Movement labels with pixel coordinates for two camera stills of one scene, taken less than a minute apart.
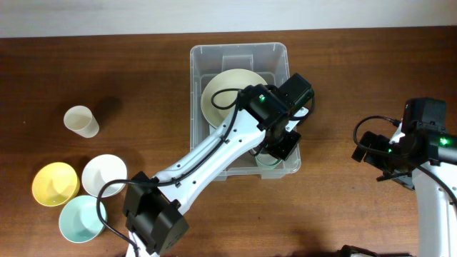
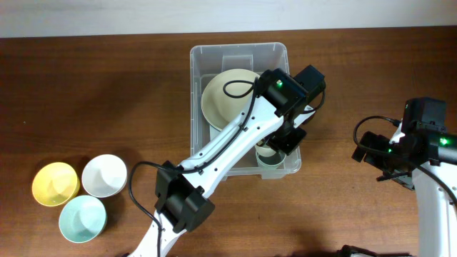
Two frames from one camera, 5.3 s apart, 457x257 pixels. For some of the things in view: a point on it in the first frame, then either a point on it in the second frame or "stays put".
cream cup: (266, 160) stays put
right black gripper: (373, 158) stays put
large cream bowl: (219, 99) stays put
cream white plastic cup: (81, 120) to (265, 150)
